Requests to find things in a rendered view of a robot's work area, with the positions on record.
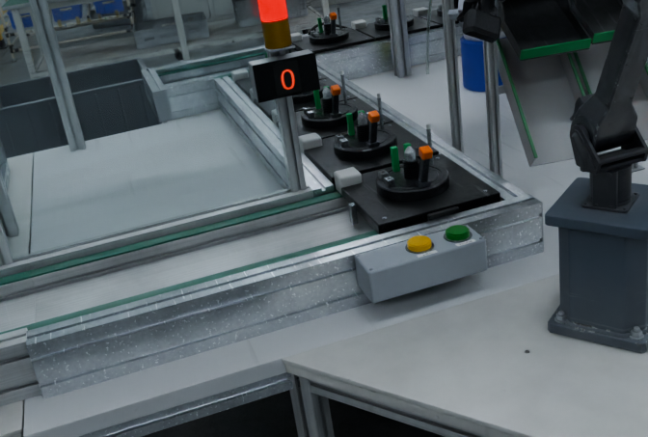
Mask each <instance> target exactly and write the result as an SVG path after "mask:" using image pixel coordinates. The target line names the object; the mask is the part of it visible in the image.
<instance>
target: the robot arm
mask: <svg viewBox="0 0 648 437"><path fill-rule="evenodd" d="M475 1H477V3H476V4H472V3H469V2H466V1H464V2H463V11H462V12H461V13H460V14H459V15H458V17H457V18H456V20H457V21H460V22H463V33H464V34H465V35H468V36H471V37H474V38H477V39H480V40H483V41H487V42H490V43H493V42H494V41H496V40H498V39H499V38H500V25H501V20H500V17H497V15H498V9H497V7H495V0H475ZM499 1H501V2H503V1H504V0H499ZM622 1H623V7H622V10H621V13H620V15H619V19H618V22H617V25H616V28H615V31H614V34H613V38H612V41H611V44H610V47H609V50H608V53H607V58H606V61H605V64H604V67H603V70H602V73H601V77H600V80H599V83H598V86H597V89H596V92H595V94H591V95H587V96H580V97H579V98H578V99H577V101H576V103H575V110H574V113H573V115H572V117H571V118H570V121H572V124H571V129H570V139H571V144H572V148H573V153H574V157H575V161H576V165H577V166H579V167H580V170H581V171H582V172H588V173H589V181H590V194H589V195H588V197H587V198H586V199H585V200H584V201H583V203H582V204H581V207H583V208H590V209H597V210H603V211H611V212H618V213H628V212H629V210H630V209H631V207H632V206H633V205H634V203H635V201H636V200H637V198H638V197H639V194H638V193H636V192H632V164H634V163H637V162H643V161H646V159H647V156H648V147H647V145H646V143H645V141H644V139H643V137H642V136H641V134H640V132H639V130H638V128H637V126H636V122H637V114H636V111H635V108H634V106H633V98H634V95H635V91H636V88H637V85H638V83H639V80H640V77H641V74H642V72H643V70H644V67H645V64H646V62H647V59H648V0H622ZM618 147H621V149H620V150H614V151H610V152H606V153H603V154H599V155H598V154H597V152H601V151H605V150H611V149H615V148H618Z"/></svg>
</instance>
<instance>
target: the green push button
mask: <svg viewBox="0 0 648 437"><path fill-rule="evenodd" d="M469 236H470V229H469V228H467V227H466V226H462V225H455V226H451V227H449V228H447V229H446V230H445V237H446V238H447V239H449V240H455V241H458V240H464V239H466V238H468V237H469Z"/></svg>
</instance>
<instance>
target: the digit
mask: <svg viewBox="0 0 648 437"><path fill-rule="evenodd" d="M272 67H273V72H274V78H275V84H276V90H277V96H282V95H287V94H291V93H296V92H300V91H302V88H301V81H300V74H299V69H298V62H297V60H293V61H288V62H284V63H279V64H275V65H272Z"/></svg>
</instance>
